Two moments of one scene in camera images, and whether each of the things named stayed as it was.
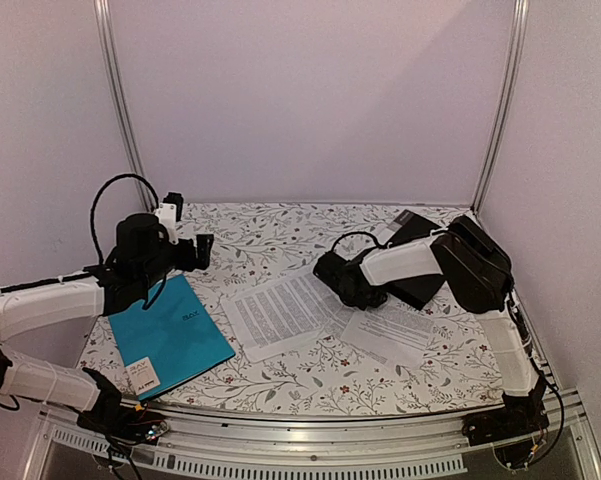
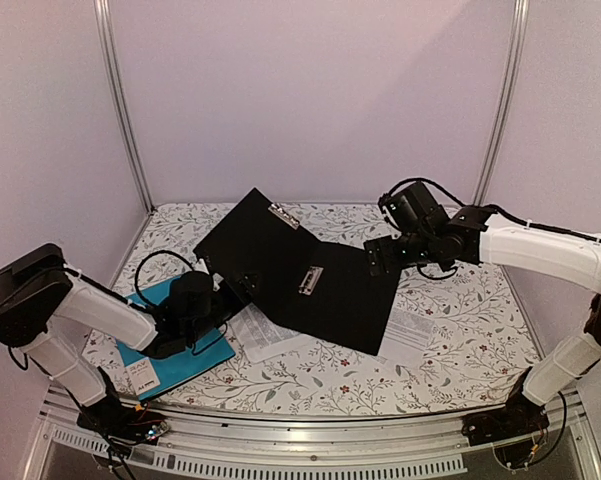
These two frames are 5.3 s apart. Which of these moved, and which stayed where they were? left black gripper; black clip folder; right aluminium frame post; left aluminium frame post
Moved: black clip folder; left black gripper
Stayed: right aluminium frame post; left aluminium frame post
